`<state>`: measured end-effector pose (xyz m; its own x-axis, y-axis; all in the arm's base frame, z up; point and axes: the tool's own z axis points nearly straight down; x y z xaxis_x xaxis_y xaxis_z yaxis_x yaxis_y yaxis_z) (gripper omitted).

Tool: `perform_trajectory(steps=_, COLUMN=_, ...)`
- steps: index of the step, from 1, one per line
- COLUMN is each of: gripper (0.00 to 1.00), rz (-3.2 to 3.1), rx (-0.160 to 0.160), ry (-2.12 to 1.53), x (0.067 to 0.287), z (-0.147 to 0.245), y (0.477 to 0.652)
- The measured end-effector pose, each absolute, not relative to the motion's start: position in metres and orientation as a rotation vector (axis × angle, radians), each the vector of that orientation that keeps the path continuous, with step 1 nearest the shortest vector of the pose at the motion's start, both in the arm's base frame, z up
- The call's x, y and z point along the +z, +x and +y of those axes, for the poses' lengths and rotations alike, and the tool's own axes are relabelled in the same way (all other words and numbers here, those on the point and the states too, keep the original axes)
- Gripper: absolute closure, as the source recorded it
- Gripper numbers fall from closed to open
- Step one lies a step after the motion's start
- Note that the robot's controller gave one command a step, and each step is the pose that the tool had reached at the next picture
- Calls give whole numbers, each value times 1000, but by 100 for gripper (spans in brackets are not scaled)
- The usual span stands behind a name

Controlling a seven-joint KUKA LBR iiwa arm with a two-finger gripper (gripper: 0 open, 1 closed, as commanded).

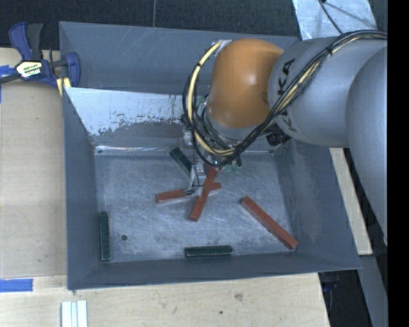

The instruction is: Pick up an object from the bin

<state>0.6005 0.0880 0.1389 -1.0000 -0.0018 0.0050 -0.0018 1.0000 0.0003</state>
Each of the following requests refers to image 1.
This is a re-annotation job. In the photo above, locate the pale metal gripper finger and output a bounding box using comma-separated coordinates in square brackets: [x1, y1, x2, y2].
[187, 167, 200, 196]
[196, 168, 207, 197]

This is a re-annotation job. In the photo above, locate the dark green flat block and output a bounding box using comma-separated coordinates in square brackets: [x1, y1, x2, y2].
[183, 245, 234, 260]
[98, 211, 112, 263]
[169, 146, 194, 176]

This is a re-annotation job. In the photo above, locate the red-brown flat block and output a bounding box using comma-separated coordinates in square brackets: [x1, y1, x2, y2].
[239, 196, 299, 251]
[155, 181, 223, 205]
[189, 166, 220, 223]

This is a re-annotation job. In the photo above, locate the grey metal bin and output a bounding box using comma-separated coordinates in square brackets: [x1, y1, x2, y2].
[57, 20, 363, 291]

